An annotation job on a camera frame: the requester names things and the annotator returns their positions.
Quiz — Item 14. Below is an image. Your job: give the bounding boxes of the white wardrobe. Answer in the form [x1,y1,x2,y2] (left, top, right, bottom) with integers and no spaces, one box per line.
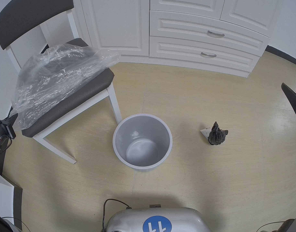
[70,0,286,78]

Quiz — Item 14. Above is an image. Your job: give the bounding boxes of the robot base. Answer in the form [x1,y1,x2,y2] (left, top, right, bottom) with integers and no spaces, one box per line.
[107,204,211,232]

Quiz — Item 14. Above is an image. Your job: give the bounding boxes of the white trash bin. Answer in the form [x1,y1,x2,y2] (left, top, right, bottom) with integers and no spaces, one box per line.
[112,114,173,170]

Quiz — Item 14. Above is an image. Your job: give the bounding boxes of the clear plastic bag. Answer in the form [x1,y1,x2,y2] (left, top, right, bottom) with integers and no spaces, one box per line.
[11,44,120,130]

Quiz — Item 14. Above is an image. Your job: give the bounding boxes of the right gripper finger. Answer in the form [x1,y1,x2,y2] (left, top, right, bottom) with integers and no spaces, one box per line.
[281,82,296,116]

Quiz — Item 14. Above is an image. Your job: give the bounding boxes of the crumpled black plastic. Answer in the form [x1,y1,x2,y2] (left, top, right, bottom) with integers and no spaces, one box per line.
[207,121,229,146]

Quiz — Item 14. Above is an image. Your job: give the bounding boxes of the black cable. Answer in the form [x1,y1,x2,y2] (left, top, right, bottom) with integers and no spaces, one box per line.
[258,220,287,232]
[101,198,132,232]
[0,216,25,232]

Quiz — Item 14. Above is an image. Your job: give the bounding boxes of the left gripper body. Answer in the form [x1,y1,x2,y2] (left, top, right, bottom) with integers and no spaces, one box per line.
[0,119,17,140]

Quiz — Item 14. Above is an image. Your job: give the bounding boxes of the white chair grey cushions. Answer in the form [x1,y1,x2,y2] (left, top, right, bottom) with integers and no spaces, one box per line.
[0,0,122,164]

